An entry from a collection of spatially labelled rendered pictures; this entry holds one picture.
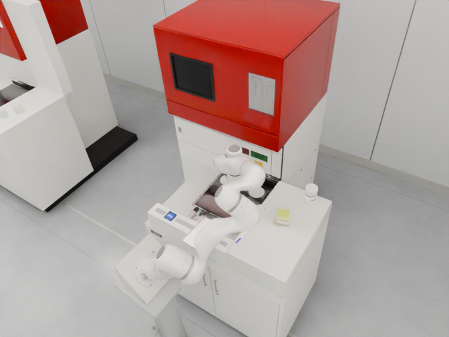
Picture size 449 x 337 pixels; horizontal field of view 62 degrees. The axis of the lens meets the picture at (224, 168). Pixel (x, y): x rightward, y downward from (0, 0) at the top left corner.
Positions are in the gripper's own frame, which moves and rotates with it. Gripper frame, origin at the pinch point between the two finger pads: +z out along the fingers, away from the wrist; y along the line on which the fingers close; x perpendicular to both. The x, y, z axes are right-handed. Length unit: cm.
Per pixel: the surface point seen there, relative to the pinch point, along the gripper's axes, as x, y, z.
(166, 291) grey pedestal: -61, 11, 25
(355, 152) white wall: 178, -26, 94
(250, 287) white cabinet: -24, 36, 32
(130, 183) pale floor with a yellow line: -6, -158, 107
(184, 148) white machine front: 10, -69, 16
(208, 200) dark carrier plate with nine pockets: -7.6, -18.0, 17.0
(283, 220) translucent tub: 7.2, 30.7, 5.9
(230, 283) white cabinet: -28, 24, 40
